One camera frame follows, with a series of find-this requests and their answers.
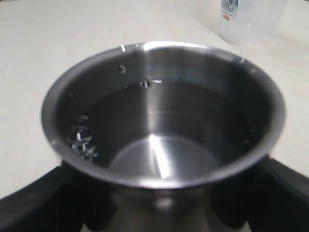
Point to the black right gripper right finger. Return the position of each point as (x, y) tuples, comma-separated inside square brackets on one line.
[(270, 197)]

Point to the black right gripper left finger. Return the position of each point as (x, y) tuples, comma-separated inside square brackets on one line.
[(63, 200)]

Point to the stainless steel cup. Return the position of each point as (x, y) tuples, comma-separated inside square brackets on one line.
[(163, 136)]

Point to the clear plastic bottle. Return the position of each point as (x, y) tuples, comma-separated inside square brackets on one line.
[(250, 21)]

